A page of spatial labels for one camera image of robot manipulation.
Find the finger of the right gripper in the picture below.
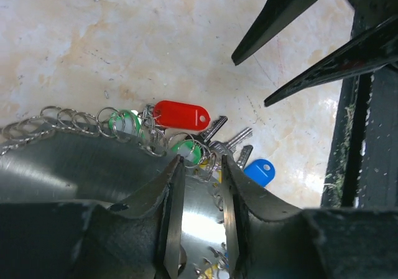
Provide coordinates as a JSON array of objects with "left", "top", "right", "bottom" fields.
[
  {"left": 231, "top": 0, "right": 317, "bottom": 65},
  {"left": 264, "top": 15, "right": 397, "bottom": 107}
]

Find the large keyring with blue handle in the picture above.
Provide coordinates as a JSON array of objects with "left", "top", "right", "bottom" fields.
[{"left": 0, "top": 99, "right": 276, "bottom": 279}]

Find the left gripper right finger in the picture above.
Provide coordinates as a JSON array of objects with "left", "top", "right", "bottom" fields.
[{"left": 221, "top": 155, "right": 397, "bottom": 278}]

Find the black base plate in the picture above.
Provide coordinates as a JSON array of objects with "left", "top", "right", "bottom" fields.
[{"left": 321, "top": 0, "right": 397, "bottom": 209}]

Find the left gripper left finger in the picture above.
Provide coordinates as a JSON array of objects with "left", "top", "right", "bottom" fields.
[{"left": 1, "top": 156, "right": 185, "bottom": 278}]

